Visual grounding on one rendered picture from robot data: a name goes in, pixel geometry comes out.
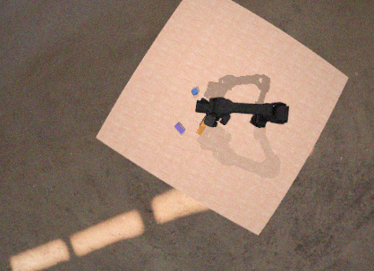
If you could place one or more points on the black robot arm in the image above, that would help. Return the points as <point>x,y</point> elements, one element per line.
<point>262,113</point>

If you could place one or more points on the orange-brown bar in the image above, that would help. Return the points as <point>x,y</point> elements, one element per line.
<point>201,128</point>

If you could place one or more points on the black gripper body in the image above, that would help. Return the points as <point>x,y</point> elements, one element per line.
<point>225,119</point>

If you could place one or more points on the purple rectangular block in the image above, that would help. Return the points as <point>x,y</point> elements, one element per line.
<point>179,128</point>

